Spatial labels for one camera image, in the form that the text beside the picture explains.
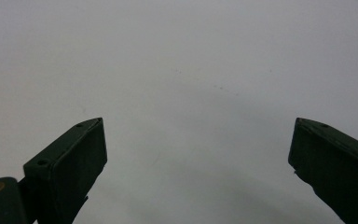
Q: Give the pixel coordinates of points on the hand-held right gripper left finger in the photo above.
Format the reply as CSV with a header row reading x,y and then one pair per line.
x,y
65,168

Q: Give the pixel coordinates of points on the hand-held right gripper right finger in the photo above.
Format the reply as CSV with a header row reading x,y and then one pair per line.
x,y
332,161

